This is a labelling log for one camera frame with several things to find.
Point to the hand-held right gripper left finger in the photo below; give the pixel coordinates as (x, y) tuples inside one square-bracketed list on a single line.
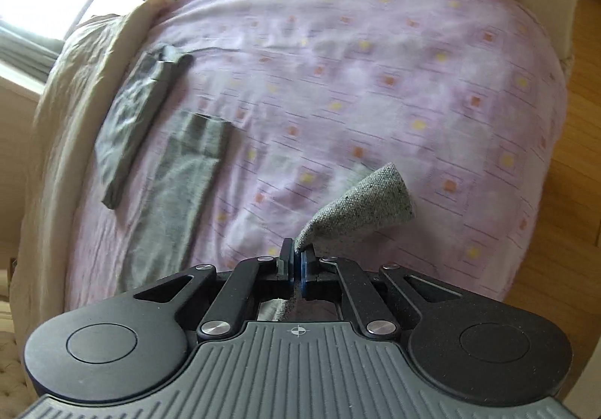
[(286, 255)]

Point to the dark grey folded pants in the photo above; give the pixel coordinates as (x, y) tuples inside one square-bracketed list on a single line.
[(136, 118)]

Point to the light grey pants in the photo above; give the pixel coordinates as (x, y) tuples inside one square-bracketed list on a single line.
[(184, 193)]

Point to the beige tufted headboard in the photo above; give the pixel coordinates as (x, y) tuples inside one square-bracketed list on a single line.
[(10, 362)]

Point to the pink printed bed sheet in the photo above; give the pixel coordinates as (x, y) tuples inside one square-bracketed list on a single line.
[(357, 85)]

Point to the beige duvet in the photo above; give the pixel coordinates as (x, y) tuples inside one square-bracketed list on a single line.
[(70, 85)]

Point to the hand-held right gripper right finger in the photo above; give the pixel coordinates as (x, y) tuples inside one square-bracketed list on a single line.
[(307, 265)]

